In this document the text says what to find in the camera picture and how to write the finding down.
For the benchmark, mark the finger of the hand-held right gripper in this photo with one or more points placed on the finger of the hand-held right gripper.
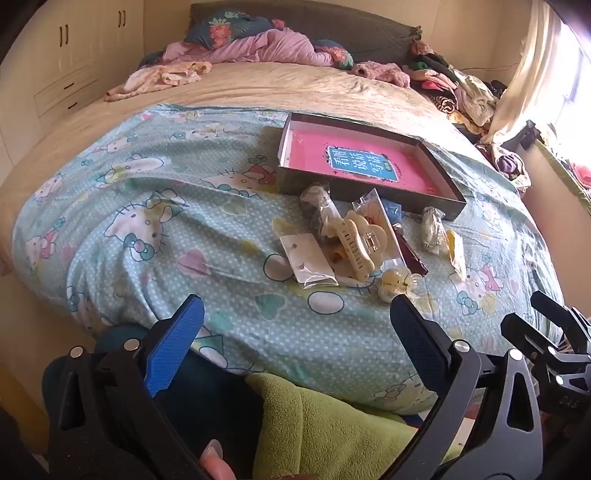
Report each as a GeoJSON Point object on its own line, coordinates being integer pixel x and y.
{"type": "Point", "coordinates": [563, 387]}
{"type": "Point", "coordinates": [561, 325]}

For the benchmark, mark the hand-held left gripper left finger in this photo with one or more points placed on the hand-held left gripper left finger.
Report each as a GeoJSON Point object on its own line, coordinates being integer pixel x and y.
{"type": "Point", "coordinates": [175, 344]}

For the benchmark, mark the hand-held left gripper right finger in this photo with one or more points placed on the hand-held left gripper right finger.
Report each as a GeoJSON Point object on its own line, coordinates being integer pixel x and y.
{"type": "Point", "coordinates": [415, 344]}

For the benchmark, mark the cream flower hair clip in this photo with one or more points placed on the cream flower hair clip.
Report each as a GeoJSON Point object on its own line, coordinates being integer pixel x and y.
{"type": "Point", "coordinates": [397, 281]}

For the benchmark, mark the yellow clip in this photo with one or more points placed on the yellow clip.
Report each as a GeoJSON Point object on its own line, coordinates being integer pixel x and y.
{"type": "Point", "coordinates": [455, 251]}

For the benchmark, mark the cream hair claw clip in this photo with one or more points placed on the cream hair claw clip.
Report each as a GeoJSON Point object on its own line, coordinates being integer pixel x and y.
{"type": "Point", "coordinates": [355, 249]}

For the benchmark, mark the earring card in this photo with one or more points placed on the earring card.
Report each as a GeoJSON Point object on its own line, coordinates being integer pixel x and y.
{"type": "Point", "coordinates": [307, 258]}

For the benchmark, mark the small clear plastic bag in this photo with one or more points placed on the small clear plastic bag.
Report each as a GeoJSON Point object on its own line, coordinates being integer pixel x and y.
{"type": "Point", "coordinates": [369, 207]}

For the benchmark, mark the grey cardboard box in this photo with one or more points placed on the grey cardboard box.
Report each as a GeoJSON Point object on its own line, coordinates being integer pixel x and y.
{"type": "Point", "coordinates": [295, 182]}

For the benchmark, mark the person's left hand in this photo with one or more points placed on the person's left hand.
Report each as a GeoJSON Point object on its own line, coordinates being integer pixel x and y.
{"type": "Point", "coordinates": [219, 466]}

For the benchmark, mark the green fleece clothing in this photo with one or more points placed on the green fleece clothing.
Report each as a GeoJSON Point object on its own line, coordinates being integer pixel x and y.
{"type": "Point", "coordinates": [323, 429]}

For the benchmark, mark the pink cloth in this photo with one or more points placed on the pink cloth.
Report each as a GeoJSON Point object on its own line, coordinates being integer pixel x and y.
{"type": "Point", "coordinates": [581, 174]}

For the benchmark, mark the green sill cloth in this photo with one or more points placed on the green sill cloth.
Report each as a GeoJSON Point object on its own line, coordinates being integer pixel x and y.
{"type": "Point", "coordinates": [561, 170]}

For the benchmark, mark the cat printed blanket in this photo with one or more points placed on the cat printed blanket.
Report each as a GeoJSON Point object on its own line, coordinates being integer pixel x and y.
{"type": "Point", "coordinates": [184, 184]}

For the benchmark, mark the purple garment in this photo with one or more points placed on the purple garment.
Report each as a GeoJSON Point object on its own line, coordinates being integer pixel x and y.
{"type": "Point", "coordinates": [510, 164]}

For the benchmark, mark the pile of clothes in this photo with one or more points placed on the pile of clothes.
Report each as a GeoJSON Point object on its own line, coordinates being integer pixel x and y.
{"type": "Point", "coordinates": [461, 92]}

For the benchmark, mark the window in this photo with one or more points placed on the window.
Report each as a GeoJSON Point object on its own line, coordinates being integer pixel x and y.
{"type": "Point", "coordinates": [577, 69]}

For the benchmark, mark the cream curtain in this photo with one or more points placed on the cream curtain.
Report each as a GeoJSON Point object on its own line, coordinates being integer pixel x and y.
{"type": "Point", "coordinates": [531, 69]}

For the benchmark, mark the pink patterned garment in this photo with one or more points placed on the pink patterned garment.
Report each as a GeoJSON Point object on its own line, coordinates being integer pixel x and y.
{"type": "Point", "coordinates": [157, 76]}

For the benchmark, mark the pink fuzzy garment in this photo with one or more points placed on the pink fuzzy garment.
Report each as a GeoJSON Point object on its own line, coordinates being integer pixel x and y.
{"type": "Point", "coordinates": [383, 71]}

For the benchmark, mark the beige bedspread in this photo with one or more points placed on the beige bedspread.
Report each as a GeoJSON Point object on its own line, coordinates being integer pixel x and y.
{"type": "Point", "coordinates": [277, 83]}

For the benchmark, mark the dark floral pillow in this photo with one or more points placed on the dark floral pillow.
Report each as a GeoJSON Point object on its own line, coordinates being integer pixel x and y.
{"type": "Point", "coordinates": [217, 27]}
{"type": "Point", "coordinates": [339, 55]}

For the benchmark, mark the purple blanket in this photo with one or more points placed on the purple blanket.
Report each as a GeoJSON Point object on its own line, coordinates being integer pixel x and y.
{"type": "Point", "coordinates": [258, 46]}

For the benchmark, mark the cream wardrobe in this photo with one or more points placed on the cream wardrobe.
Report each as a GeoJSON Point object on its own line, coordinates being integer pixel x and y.
{"type": "Point", "coordinates": [83, 46]}

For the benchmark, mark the grey headboard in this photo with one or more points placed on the grey headboard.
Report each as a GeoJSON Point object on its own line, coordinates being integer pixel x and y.
{"type": "Point", "coordinates": [346, 32]}

